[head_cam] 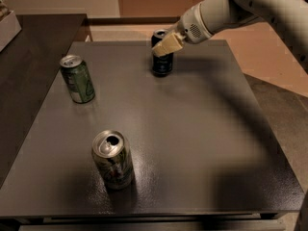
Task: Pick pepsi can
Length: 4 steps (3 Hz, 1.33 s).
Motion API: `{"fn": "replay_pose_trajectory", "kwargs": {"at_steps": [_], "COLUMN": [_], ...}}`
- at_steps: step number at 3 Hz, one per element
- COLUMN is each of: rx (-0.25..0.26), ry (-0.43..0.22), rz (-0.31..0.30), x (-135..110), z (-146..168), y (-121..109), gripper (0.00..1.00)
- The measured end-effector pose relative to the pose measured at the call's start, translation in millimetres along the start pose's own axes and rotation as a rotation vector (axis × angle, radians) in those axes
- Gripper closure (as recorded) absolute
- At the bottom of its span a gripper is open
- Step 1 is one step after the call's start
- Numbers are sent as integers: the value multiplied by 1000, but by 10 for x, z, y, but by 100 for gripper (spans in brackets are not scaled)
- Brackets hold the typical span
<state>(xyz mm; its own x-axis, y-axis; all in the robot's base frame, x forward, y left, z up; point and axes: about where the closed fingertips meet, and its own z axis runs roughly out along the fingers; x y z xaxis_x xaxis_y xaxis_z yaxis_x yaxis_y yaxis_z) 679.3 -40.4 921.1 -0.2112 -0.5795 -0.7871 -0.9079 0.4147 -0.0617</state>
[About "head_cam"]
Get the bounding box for dark wooden rail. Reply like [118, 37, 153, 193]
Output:
[88, 16, 180, 26]

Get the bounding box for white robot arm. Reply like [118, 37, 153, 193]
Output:
[152, 0, 308, 70]

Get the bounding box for green patterned soda can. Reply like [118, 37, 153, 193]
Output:
[91, 130, 135, 190]

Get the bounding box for black pepsi can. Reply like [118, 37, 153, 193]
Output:
[151, 29, 173, 77]

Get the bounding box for white box at left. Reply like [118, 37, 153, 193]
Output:
[0, 11, 22, 52]

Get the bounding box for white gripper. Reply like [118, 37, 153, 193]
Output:
[152, 3, 213, 57]

